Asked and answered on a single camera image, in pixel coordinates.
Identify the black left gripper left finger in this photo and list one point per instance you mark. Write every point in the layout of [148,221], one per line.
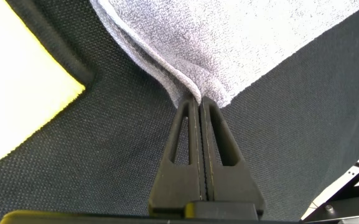
[173,183]

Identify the yellow microfiber towel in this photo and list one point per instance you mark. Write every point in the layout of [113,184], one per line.
[11,77]

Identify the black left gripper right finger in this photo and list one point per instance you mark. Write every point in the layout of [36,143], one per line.
[232,183]

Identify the grey towel with orange marks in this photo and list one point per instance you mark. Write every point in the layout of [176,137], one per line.
[229,37]

